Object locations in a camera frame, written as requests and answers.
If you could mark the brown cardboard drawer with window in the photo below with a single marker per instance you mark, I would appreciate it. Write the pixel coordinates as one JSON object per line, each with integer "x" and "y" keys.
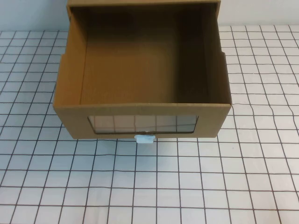
{"x": 70, "y": 116}

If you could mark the brown cardboard box shell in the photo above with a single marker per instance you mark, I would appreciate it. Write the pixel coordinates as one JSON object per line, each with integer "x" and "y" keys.
{"x": 140, "y": 2}

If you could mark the white grid-pattern tablecloth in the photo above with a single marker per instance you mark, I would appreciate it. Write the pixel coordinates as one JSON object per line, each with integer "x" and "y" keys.
{"x": 70, "y": 186}

